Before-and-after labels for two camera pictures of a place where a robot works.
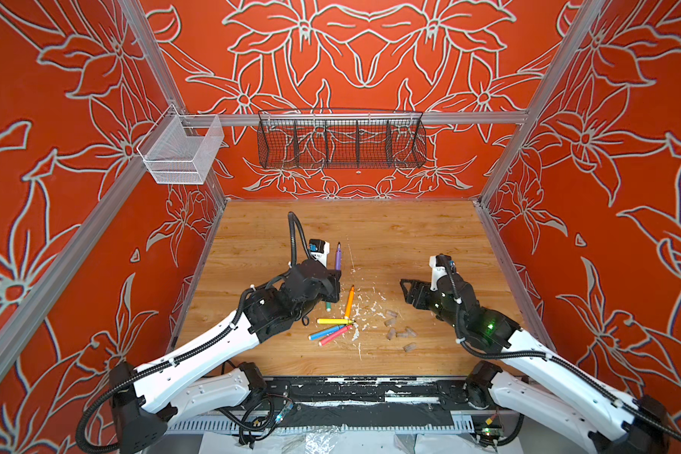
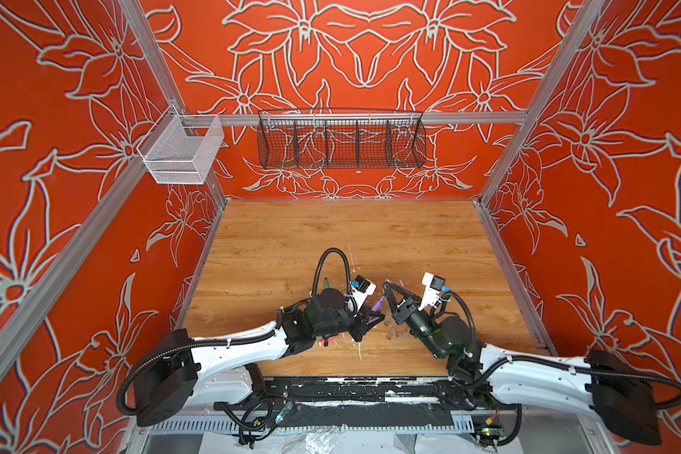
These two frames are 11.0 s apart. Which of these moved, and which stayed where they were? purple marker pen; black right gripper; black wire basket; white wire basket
Moved: black right gripper; purple marker pen
Stayed: white wire basket; black wire basket
